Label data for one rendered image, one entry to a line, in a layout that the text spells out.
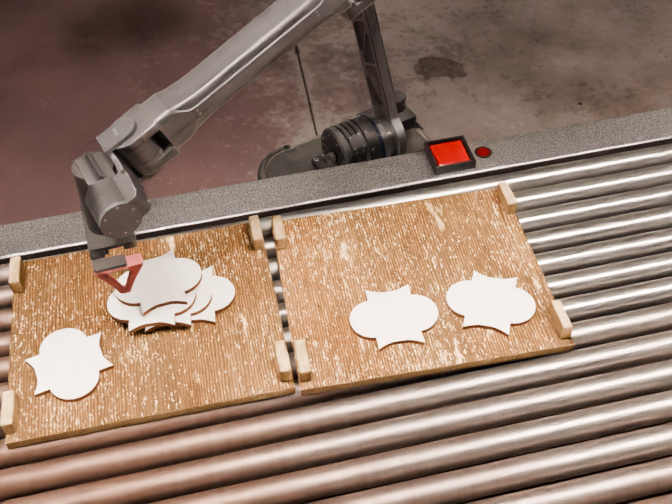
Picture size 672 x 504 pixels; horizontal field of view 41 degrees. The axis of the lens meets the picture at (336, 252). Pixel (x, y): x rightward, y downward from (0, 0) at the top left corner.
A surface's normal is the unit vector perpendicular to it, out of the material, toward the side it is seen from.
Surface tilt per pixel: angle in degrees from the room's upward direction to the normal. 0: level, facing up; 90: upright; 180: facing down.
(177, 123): 89
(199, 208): 0
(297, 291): 0
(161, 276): 0
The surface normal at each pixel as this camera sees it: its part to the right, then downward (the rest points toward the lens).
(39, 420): -0.04, -0.69
